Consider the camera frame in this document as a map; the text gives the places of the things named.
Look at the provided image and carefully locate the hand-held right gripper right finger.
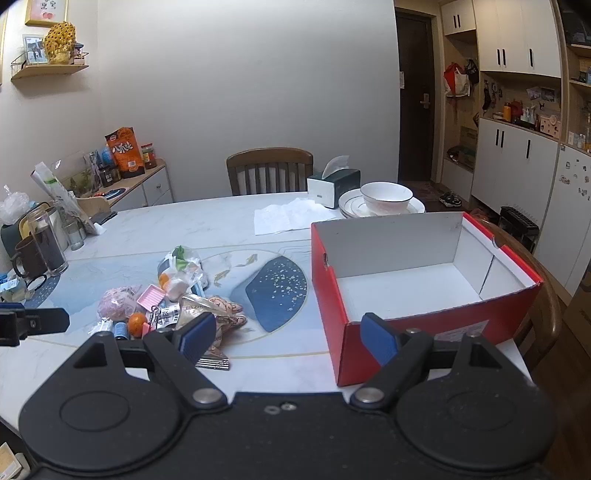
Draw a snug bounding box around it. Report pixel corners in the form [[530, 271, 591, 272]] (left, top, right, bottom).
[[350, 313, 509, 411]]

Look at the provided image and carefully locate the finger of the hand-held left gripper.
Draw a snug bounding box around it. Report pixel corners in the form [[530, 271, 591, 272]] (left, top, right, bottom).
[[0, 302, 71, 348]]

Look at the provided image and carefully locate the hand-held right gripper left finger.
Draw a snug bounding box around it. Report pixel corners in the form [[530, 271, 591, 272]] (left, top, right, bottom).
[[69, 313, 228, 411]]

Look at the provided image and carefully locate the gold foil packet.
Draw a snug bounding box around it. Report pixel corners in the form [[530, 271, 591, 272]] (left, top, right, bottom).
[[178, 295, 232, 371]]

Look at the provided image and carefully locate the white shrimp snack packet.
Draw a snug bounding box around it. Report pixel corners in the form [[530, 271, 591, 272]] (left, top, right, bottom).
[[152, 302, 182, 329]]

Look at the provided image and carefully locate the red cardboard shoe box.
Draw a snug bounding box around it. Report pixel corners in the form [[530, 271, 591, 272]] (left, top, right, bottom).
[[310, 211, 544, 387]]

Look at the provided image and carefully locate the white packet with egg picture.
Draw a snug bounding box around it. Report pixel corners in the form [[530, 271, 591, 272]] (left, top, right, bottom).
[[157, 246, 208, 301]]

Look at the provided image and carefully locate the pink bread packet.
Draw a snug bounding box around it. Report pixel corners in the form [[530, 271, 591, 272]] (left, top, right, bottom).
[[98, 285, 144, 320]]

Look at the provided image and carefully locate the white marble desktop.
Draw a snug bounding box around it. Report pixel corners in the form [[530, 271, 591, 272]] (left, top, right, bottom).
[[0, 191, 532, 432]]

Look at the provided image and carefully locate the dark mug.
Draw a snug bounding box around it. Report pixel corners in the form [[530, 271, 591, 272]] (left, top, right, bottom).
[[11, 237, 49, 280]]

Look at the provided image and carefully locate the glass tumbler with dark tea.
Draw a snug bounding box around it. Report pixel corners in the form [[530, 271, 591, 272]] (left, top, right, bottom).
[[27, 205, 69, 276]]

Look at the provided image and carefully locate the crumpled white plastic bag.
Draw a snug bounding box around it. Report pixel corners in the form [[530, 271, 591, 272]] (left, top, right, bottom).
[[0, 185, 31, 225]]

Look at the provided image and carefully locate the white gold-rimmed plate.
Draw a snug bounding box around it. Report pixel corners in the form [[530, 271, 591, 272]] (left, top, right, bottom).
[[341, 194, 426, 219]]

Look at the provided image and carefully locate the stack of white plates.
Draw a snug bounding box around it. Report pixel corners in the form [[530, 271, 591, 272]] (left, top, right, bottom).
[[339, 191, 426, 217], [338, 187, 426, 215]]

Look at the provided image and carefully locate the clear plastic bag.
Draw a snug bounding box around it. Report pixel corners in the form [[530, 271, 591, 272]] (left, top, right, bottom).
[[30, 161, 107, 236]]

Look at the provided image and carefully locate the white gold-rimmed bowl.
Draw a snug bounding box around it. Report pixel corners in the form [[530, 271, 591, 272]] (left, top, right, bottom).
[[360, 181, 414, 214]]

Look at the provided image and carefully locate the white paper tissue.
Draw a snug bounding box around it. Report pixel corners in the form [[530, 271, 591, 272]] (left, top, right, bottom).
[[254, 198, 342, 236]]

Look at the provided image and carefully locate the white sideboard with wooden top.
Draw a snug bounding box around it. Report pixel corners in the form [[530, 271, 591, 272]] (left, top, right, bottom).
[[76, 159, 175, 213]]

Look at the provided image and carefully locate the green white tissue box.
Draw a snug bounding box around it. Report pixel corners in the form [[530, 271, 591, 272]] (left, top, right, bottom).
[[307, 156, 362, 209]]

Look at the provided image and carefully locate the wooden round-back chair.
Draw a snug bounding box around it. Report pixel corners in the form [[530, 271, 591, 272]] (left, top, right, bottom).
[[471, 217, 563, 370]]

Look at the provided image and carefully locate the black low rack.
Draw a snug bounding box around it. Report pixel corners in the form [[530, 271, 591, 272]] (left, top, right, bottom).
[[498, 206, 540, 254]]

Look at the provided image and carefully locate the orange snack bag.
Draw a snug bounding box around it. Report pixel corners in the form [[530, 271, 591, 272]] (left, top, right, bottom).
[[105, 127, 146, 179]]

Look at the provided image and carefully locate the wooden slat-back chair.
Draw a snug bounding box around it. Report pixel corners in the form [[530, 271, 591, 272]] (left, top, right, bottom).
[[226, 148, 315, 197]]

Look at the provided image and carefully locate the cardboard box in niche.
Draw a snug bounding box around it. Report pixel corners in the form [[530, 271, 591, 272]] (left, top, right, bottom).
[[459, 127, 478, 169]]

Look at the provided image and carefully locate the white lower cabinet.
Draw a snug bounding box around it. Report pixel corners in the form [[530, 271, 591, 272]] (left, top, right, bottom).
[[471, 117, 561, 227]]

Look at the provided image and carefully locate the dark brown door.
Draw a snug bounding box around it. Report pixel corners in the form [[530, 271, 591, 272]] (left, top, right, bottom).
[[394, 9, 437, 185]]

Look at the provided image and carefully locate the white cabinet with stickers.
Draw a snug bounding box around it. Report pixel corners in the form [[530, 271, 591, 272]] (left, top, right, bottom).
[[536, 143, 591, 296]]

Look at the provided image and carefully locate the red white hanging bag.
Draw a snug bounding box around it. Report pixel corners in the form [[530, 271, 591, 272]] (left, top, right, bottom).
[[444, 62, 471, 97]]

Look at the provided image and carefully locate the golden ornament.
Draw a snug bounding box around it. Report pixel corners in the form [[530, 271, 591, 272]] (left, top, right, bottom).
[[44, 22, 77, 65]]

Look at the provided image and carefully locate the white upper cabinet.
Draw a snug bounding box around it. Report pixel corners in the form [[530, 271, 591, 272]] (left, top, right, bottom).
[[441, 0, 561, 77]]

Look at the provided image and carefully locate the wooden shelving unit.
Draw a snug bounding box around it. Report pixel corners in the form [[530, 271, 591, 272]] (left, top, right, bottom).
[[554, 0, 591, 153]]

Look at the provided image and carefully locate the wooden wall shelf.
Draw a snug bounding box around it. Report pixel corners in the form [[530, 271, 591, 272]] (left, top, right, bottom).
[[10, 51, 90, 83]]

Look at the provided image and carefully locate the small photo frame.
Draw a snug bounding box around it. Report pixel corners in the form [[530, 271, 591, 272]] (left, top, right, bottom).
[[22, 34, 49, 65]]

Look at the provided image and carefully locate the framed wall picture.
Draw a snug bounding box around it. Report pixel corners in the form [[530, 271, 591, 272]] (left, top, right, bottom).
[[24, 0, 69, 27]]

